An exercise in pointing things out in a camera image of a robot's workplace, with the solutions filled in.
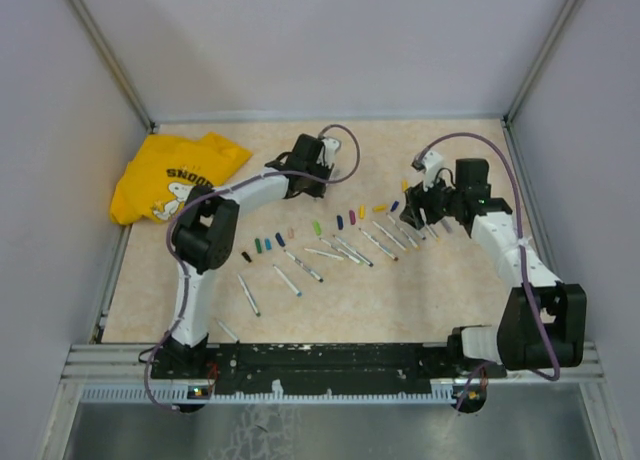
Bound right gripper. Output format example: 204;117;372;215
399;169;463;229

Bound grey ended pen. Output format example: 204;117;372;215
440;219;453;234

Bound light green capped pen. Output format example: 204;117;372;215
304;247;345;261

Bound black capped pen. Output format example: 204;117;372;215
215;318;239;343

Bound navy capped pen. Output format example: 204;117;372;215
407;224;427;241

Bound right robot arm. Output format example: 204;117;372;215
400;152;587;376

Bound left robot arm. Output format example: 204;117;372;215
150;134;341;379

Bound yellow Snoopy t-shirt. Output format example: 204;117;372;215
109;132;252;226

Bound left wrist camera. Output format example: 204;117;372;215
318;137;341;168

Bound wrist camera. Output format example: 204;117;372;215
318;137;341;168
411;150;444;191

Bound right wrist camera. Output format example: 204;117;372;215
411;150;444;191

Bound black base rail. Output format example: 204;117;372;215
146;340;481;396

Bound aluminium frame rail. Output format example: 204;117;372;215
64;342;606;381

